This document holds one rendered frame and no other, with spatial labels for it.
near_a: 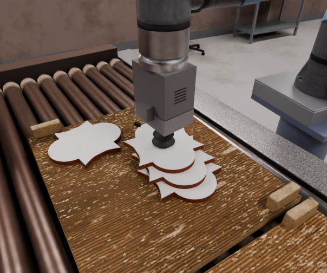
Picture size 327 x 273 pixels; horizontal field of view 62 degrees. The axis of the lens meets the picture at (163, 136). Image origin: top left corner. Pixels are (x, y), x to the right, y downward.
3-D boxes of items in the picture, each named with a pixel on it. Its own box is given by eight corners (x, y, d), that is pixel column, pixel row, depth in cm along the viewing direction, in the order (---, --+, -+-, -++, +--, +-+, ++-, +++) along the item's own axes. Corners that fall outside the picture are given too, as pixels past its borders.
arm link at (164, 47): (158, 35, 34) (124, 22, 39) (159, 70, 37) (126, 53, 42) (201, 25, 38) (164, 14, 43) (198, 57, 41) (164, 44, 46)
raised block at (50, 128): (60, 128, 60) (58, 117, 59) (63, 132, 59) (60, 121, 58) (33, 136, 58) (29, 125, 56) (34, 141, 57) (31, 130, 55)
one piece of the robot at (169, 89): (110, 38, 40) (121, 130, 49) (146, 56, 34) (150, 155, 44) (163, 27, 45) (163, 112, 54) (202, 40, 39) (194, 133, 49)
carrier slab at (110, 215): (166, 101, 73) (166, 96, 73) (299, 202, 46) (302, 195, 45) (29, 144, 58) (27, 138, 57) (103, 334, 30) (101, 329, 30)
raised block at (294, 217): (305, 206, 43) (311, 194, 41) (315, 214, 42) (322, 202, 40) (279, 223, 40) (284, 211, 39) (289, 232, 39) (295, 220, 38)
